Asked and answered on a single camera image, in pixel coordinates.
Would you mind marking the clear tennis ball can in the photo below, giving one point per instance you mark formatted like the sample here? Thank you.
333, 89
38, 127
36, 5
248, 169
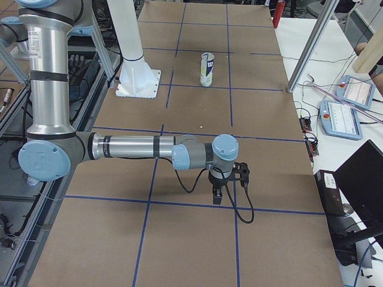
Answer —
206, 69

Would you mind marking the near teach pendant tablet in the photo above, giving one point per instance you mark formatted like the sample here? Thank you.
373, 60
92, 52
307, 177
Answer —
340, 120

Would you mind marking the far teach pendant tablet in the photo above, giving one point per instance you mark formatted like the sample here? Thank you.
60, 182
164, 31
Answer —
356, 91

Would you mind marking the aluminium frame post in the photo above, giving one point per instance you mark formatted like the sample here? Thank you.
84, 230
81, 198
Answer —
319, 27

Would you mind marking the black computer box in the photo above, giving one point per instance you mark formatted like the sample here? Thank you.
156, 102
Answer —
330, 195

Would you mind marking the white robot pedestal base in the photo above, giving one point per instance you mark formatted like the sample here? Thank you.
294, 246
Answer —
136, 78

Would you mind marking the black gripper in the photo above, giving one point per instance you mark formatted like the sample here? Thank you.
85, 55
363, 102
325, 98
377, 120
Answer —
217, 181

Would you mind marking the red cylinder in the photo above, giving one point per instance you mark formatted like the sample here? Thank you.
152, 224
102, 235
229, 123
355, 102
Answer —
278, 13

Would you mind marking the black monitor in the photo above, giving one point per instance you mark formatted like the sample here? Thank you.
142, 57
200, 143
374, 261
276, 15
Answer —
360, 180

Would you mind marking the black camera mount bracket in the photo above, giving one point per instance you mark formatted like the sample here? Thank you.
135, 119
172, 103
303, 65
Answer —
241, 174

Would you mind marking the teach pendant tablet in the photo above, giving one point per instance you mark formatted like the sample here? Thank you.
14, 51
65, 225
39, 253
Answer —
340, 120
356, 91

